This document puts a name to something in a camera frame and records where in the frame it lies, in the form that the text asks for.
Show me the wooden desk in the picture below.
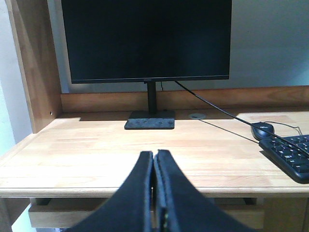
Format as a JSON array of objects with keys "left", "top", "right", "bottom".
[{"left": 0, "top": 0, "right": 309, "bottom": 232}]

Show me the black computer mouse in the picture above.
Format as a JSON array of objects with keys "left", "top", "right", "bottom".
[{"left": 251, "top": 122, "right": 275, "bottom": 141}]

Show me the black monitor cable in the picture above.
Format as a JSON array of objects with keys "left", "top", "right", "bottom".
[{"left": 174, "top": 80, "right": 309, "bottom": 160}]

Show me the black computer monitor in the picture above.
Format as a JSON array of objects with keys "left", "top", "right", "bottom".
[{"left": 61, "top": 0, "right": 232, "bottom": 130}]

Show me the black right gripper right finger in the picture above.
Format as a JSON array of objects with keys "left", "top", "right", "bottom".
[{"left": 154, "top": 150, "right": 253, "bottom": 232}]

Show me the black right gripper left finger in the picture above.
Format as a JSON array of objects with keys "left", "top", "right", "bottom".
[{"left": 66, "top": 151, "right": 153, "bottom": 232}]

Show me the wooden keyboard drawer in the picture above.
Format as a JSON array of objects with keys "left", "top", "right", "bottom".
[{"left": 28, "top": 198, "right": 264, "bottom": 230}]

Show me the black keyboard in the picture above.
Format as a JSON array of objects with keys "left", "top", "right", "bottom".
[{"left": 259, "top": 135, "right": 309, "bottom": 184}]

